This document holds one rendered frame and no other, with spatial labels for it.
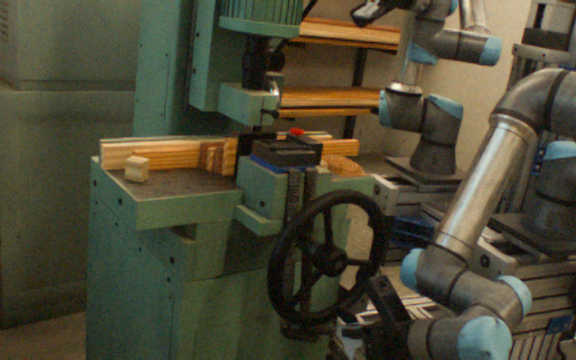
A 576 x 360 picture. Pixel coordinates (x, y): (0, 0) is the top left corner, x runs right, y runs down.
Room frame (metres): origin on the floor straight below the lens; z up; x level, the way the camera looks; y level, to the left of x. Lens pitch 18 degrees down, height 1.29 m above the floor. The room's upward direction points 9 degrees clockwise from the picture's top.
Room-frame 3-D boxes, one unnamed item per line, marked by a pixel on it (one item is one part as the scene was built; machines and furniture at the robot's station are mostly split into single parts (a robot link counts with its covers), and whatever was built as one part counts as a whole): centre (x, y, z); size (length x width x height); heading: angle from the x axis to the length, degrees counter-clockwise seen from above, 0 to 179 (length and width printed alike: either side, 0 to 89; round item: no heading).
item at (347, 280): (1.35, -0.17, 0.58); 0.12 x 0.08 x 0.08; 39
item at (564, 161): (1.38, -0.66, 0.98); 0.13 x 0.12 x 0.14; 48
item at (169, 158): (1.32, 0.09, 0.92); 0.62 x 0.02 x 0.04; 129
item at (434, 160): (1.82, -0.43, 0.87); 0.15 x 0.15 x 0.10
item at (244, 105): (1.31, 0.14, 1.03); 0.14 x 0.07 x 0.09; 39
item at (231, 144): (1.24, 0.07, 0.94); 0.21 x 0.01 x 0.08; 129
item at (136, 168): (1.07, 0.31, 0.92); 0.04 x 0.03 x 0.04; 82
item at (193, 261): (1.39, 0.20, 0.76); 0.57 x 0.45 x 0.09; 39
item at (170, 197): (1.19, 0.08, 0.87); 0.61 x 0.30 x 0.06; 129
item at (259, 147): (1.13, 0.02, 0.99); 0.13 x 0.11 x 0.06; 129
